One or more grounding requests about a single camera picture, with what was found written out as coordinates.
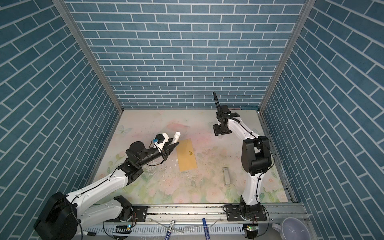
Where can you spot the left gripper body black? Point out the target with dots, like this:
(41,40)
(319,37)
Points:
(153,154)

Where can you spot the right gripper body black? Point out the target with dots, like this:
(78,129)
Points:
(218,129)

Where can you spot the white glue stick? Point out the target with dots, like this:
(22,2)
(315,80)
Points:
(176,137)

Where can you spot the brown kraft envelope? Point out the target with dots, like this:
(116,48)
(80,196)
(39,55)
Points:
(186,156)

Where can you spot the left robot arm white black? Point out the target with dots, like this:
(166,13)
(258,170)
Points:
(68,215)

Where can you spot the blue white marker pen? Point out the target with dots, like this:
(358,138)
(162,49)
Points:
(169,231)

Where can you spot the left circuit board green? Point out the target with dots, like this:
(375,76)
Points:
(121,232)

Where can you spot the circuit board green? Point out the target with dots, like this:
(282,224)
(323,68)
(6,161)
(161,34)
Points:
(121,232)
(251,231)

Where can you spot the right circuit board green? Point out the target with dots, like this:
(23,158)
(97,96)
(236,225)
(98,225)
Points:
(251,231)

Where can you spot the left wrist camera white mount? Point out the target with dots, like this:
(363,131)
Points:
(160,140)

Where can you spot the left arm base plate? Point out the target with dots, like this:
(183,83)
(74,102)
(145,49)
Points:
(133,214)

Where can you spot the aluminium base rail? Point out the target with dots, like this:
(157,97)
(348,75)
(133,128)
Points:
(188,222)

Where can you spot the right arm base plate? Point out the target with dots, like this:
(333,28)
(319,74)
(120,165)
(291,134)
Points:
(242,212)

